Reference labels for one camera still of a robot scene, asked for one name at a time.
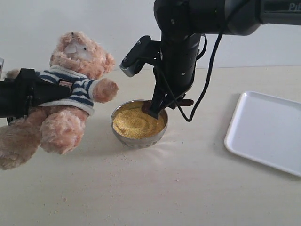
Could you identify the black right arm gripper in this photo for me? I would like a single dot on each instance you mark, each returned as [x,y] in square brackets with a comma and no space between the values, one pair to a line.
[174,65]

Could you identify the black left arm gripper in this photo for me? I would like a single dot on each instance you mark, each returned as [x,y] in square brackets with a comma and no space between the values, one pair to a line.
[17,95]

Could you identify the dark red wooden spoon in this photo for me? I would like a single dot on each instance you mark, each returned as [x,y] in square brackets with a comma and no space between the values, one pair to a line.
[183,102]

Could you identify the beige teddy bear striped sweater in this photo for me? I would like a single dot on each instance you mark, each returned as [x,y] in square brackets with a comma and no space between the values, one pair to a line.
[79,64]

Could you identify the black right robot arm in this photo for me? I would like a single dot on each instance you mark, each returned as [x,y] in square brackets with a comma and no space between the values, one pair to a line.
[184,22]

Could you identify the yellow millet grains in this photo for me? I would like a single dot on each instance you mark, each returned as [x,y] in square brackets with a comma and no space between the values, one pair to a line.
[134,124]

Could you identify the steel bowl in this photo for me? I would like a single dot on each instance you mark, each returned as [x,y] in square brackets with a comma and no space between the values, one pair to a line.
[138,143]

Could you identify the white rectangular plastic tray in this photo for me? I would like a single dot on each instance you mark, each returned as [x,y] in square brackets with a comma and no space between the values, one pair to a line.
[267,130]

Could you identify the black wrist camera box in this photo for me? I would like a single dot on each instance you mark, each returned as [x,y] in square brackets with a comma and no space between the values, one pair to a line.
[144,51]

